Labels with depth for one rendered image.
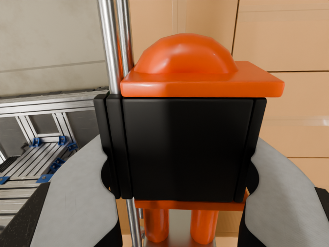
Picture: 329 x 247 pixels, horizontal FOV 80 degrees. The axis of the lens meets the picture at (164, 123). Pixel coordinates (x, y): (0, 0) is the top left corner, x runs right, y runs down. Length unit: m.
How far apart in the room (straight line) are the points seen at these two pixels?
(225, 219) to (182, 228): 0.28
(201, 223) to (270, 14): 0.74
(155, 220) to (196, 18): 0.69
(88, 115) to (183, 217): 1.18
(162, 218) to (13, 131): 1.55
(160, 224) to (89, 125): 1.23
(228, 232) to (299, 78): 0.65
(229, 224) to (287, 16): 0.68
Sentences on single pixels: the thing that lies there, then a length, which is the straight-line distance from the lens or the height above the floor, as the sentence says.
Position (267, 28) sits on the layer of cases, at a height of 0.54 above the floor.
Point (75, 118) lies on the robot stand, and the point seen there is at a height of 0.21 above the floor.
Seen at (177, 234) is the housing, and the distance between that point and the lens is 0.20.
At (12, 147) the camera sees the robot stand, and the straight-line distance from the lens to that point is 1.76.
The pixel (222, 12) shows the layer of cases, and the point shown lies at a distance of 0.78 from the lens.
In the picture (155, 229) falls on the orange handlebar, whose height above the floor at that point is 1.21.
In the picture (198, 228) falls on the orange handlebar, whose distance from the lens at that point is 0.18.
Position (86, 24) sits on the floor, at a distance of 1.42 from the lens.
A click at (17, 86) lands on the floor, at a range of 1.76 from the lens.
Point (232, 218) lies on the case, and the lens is 0.48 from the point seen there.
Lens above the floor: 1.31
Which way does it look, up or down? 62 degrees down
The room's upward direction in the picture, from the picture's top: 174 degrees counter-clockwise
